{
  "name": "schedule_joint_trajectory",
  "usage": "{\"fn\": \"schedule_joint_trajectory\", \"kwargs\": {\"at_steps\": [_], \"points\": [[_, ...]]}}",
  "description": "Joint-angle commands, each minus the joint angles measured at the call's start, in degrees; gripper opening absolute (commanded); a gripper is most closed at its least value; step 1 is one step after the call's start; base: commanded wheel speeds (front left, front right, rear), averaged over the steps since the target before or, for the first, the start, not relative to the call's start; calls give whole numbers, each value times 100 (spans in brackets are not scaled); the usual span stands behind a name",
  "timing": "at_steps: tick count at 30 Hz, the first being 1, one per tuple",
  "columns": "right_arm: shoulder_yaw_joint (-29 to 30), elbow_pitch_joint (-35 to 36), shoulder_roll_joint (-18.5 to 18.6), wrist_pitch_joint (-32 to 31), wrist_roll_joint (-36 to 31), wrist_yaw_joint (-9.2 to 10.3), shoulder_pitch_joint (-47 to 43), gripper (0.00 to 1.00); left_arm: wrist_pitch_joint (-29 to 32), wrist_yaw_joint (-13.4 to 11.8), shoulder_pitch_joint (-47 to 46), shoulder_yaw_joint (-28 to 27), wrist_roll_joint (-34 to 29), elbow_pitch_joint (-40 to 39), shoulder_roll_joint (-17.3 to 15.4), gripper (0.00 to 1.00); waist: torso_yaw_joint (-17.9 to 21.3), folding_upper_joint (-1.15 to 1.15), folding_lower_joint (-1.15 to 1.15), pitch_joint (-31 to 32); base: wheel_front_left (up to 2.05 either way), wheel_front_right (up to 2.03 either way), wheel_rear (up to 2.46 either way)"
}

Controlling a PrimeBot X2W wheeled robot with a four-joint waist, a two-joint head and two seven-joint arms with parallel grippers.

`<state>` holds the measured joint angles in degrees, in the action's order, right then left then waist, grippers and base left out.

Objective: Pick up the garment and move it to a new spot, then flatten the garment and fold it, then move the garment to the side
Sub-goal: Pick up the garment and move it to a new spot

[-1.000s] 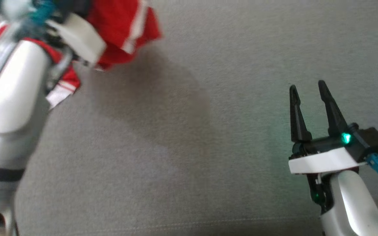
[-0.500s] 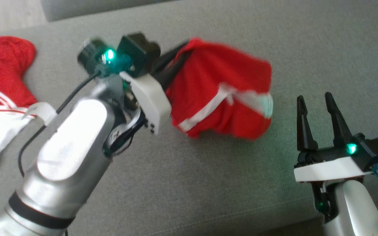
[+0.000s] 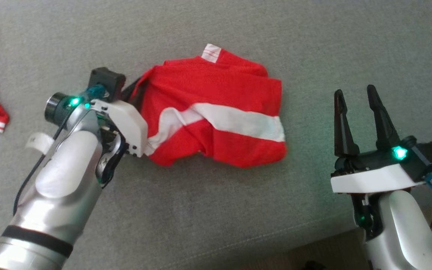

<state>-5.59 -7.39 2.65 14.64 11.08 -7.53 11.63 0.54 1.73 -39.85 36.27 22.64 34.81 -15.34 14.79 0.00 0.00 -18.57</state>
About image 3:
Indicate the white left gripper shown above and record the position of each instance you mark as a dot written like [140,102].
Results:
[129,123]

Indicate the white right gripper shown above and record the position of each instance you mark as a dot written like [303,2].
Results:
[369,176]

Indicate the red shorts with white stripe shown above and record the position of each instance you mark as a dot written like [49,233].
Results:
[208,82]

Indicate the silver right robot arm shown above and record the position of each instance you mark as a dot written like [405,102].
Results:
[403,232]

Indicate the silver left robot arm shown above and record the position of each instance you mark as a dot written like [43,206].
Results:
[66,161]

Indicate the grey fabric sofa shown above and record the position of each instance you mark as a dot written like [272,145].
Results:
[238,210]

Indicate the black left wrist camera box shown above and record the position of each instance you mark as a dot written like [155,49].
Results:
[107,80]

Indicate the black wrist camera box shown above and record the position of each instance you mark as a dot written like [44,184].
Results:
[429,159]
[107,80]

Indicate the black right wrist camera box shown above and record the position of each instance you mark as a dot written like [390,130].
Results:
[429,159]

